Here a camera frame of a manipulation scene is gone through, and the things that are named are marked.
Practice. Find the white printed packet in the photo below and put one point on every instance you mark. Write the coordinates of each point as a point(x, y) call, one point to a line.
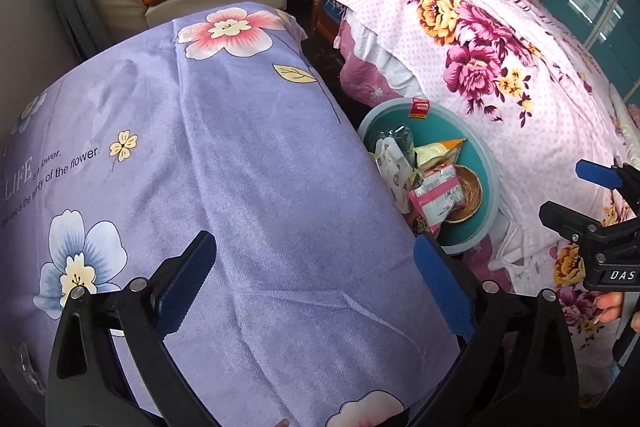
point(395, 177)

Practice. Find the person's right hand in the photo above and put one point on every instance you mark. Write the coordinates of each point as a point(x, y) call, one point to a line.
point(610, 304)

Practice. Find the wooden crate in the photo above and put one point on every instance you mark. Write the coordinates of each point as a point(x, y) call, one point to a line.
point(325, 29)

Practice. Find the pink white packet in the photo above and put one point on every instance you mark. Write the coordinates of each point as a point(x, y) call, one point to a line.
point(435, 197)

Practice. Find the teal trash bin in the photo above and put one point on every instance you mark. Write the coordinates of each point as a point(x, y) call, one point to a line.
point(445, 124)

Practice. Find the brown bowl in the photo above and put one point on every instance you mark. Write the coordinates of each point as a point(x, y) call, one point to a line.
point(475, 192)

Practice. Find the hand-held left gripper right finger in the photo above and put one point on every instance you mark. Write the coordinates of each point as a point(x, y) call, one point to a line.
point(445, 292)

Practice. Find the pink floral bedsheet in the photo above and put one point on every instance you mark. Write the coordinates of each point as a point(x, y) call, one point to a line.
point(500, 72)

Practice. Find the purple floral cloth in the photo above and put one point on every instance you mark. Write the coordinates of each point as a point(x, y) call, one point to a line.
point(225, 157)

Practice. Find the orange snack packet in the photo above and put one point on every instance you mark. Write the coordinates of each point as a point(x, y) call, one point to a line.
point(437, 154)

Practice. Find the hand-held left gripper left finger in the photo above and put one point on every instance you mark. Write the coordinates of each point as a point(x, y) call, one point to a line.
point(187, 287)

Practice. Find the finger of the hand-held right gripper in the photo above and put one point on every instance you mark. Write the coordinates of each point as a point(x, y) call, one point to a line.
point(565, 217)
point(595, 172)

